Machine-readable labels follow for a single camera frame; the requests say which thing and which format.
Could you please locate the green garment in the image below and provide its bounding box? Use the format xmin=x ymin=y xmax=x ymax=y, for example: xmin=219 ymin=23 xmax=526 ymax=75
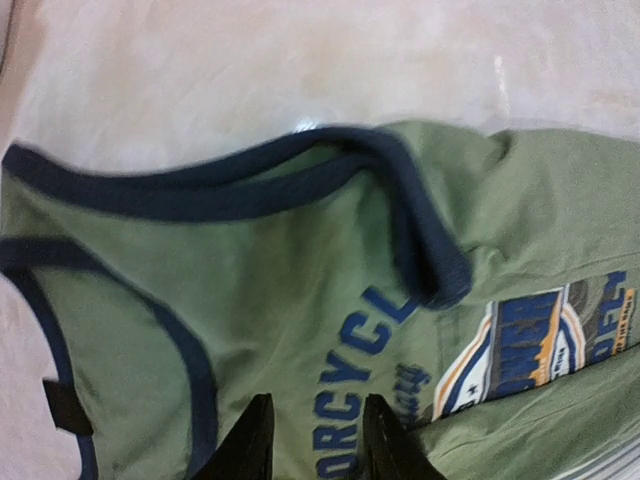
xmin=1 ymin=121 xmax=639 ymax=479

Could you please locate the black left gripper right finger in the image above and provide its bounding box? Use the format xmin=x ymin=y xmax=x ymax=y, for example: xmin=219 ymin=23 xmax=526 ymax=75
xmin=363 ymin=394 xmax=446 ymax=480

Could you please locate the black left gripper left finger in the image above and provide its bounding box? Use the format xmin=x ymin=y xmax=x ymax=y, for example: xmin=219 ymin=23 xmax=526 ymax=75
xmin=194 ymin=394 xmax=275 ymax=480

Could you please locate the aluminium front rail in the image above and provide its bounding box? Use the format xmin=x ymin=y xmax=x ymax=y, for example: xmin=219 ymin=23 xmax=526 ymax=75
xmin=554 ymin=435 xmax=640 ymax=480

